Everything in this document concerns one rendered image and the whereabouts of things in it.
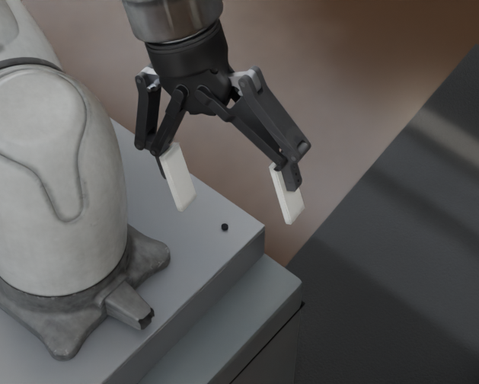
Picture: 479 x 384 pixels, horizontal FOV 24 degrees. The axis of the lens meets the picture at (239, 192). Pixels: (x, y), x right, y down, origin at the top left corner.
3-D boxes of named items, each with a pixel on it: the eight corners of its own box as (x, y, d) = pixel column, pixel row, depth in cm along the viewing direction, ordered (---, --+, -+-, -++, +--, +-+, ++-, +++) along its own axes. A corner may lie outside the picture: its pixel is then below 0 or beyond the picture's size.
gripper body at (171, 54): (237, 7, 105) (261, 91, 110) (166, 8, 110) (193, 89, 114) (195, 45, 100) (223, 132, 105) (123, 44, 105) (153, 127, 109)
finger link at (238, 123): (212, 75, 109) (218, 67, 108) (296, 152, 109) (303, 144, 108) (191, 96, 107) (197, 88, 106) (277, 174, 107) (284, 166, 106)
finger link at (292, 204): (282, 149, 110) (288, 150, 109) (298, 207, 113) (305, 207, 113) (267, 166, 108) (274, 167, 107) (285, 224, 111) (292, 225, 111)
